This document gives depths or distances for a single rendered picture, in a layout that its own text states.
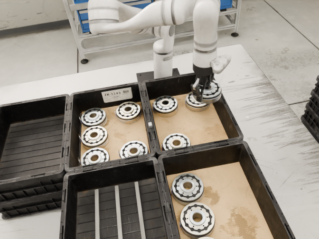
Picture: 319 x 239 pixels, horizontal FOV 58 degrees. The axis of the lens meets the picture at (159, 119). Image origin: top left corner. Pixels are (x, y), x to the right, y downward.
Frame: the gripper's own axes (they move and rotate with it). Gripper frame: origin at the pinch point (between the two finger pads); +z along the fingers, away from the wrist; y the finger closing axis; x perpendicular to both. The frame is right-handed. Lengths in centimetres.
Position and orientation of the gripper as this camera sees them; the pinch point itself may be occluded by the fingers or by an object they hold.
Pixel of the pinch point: (202, 94)
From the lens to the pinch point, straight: 103.0
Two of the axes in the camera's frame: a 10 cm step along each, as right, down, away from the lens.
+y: -5.6, 6.3, -5.4
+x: 8.2, 3.7, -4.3
